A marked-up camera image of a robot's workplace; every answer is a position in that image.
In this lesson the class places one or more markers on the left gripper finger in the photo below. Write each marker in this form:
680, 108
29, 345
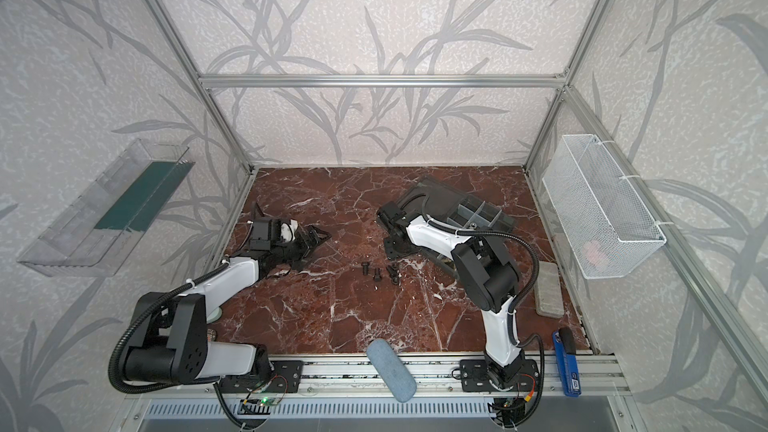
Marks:
309, 233
303, 250

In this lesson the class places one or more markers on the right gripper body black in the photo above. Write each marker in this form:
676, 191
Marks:
393, 243

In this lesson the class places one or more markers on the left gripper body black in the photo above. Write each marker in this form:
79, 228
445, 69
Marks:
302, 241

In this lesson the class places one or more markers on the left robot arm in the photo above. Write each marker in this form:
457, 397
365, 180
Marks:
166, 343

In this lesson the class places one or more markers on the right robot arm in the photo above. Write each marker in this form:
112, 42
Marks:
496, 269

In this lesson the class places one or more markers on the grey plastic organizer box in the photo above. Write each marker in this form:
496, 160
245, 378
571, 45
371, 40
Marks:
456, 208

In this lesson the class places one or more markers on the grey rectangular sponge block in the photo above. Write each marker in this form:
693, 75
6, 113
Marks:
548, 292

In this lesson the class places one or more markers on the blue box cutter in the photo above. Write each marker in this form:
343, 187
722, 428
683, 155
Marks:
567, 365

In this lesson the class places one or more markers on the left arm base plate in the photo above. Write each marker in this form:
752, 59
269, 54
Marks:
285, 377

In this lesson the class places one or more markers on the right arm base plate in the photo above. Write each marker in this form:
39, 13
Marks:
522, 375

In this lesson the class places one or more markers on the clear plastic wall tray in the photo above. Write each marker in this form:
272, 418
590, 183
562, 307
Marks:
94, 236

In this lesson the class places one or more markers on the white wire mesh basket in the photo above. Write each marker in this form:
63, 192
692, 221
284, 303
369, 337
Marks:
609, 228

